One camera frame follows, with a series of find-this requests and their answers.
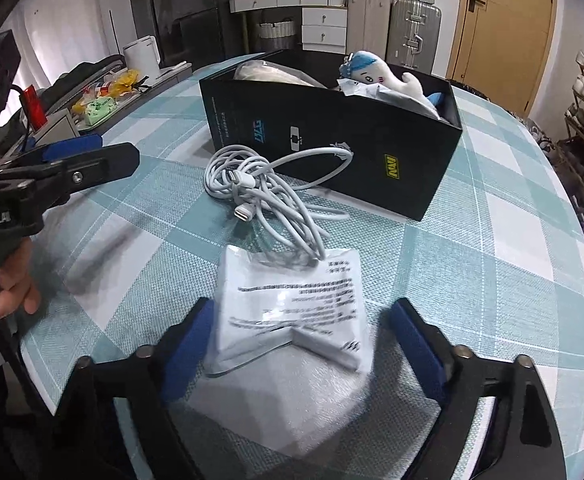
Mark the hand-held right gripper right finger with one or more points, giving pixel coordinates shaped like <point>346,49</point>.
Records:
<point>417,350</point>

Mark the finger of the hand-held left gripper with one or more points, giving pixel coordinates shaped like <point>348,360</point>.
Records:
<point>101,167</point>
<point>69,149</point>

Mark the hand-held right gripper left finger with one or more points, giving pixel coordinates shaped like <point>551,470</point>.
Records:
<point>186,355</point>

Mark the clear printed plastic bag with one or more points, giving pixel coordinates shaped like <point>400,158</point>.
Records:
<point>297,305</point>

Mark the white socks plastic package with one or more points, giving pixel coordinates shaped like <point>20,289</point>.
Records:
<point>277,75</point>

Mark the black cardboard box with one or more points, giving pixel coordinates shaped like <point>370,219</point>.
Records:
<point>322,130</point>

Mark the white blue plush toy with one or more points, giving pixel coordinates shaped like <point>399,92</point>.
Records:
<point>377,75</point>

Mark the person's left hand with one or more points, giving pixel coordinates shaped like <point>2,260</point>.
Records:
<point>19,285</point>

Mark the green plastic item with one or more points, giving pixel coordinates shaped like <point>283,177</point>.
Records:
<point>100,112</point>

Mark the colourful snack pile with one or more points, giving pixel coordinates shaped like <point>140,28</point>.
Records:
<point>116,85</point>

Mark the grey low cabinet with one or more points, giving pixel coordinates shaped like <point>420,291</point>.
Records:
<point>136,95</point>

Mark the teal checked tablecloth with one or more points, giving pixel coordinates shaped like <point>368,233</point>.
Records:
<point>472,285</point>

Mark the white kettle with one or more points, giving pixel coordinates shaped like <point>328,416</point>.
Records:
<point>141,57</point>

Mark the white curtain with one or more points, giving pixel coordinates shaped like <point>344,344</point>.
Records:
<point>66,15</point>

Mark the grey white laundry basket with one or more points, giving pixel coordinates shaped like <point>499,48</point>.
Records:
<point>277,35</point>

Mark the white drawer cabinet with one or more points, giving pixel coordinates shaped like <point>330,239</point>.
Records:
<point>324,27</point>

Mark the beige suitcase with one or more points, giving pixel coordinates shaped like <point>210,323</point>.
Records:
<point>369,20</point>

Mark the silver suitcase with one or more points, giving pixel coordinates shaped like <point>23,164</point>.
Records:
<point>414,32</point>

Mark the wooden door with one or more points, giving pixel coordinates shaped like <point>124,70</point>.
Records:
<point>502,35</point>

